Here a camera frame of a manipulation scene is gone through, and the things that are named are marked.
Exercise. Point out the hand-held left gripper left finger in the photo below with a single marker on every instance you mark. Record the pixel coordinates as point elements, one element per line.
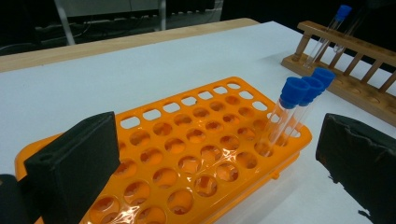
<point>74,161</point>

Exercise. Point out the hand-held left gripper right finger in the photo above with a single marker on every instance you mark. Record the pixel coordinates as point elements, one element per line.
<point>364,161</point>

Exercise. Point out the wooden test tube rack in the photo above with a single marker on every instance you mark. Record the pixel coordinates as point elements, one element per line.
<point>358,90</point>

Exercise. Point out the blue-capped glass test tube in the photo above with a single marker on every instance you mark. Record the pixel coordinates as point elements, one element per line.
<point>316,90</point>
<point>342,12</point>
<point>325,74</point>
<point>294,90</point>
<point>338,48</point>

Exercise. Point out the orange plastic test tube rack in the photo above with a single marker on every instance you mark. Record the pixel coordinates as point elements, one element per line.
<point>249,179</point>

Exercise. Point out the white table sheet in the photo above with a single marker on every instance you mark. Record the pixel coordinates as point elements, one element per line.
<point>155,62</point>

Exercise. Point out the grey metal stand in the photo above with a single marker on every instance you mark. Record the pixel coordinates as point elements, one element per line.
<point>65,25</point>

